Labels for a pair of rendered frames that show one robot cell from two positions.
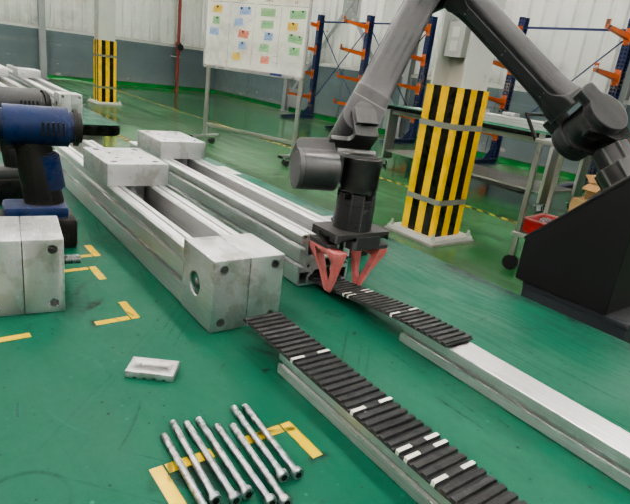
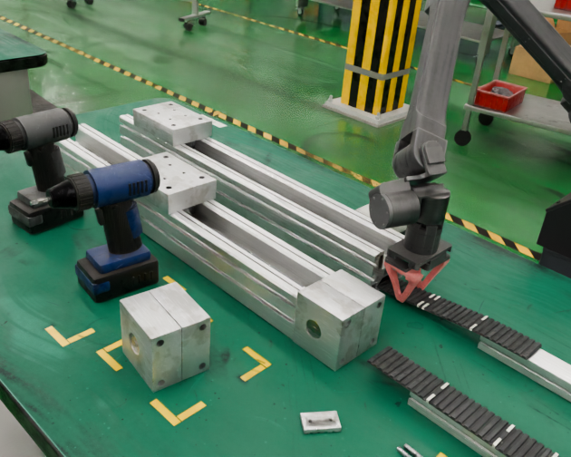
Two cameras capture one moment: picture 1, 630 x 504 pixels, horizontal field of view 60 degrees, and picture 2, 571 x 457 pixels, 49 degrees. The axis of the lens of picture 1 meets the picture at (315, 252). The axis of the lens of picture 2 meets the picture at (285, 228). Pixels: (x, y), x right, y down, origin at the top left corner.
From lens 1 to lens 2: 0.45 m
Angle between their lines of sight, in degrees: 14
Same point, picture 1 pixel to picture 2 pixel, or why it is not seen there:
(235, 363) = (372, 401)
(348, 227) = (422, 251)
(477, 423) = (565, 425)
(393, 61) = (442, 82)
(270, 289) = (374, 324)
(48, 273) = (198, 345)
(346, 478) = not seen: outside the picture
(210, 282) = (336, 334)
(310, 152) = (394, 199)
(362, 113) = (432, 153)
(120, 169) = (178, 196)
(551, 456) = not seen: outside the picture
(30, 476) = not seen: outside the picture
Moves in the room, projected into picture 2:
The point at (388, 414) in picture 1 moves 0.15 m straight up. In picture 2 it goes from (518, 442) to (553, 350)
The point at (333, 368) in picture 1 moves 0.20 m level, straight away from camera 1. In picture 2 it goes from (460, 403) to (426, 312)
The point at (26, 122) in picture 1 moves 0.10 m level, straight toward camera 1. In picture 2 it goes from (116, 188) to (144, 216)
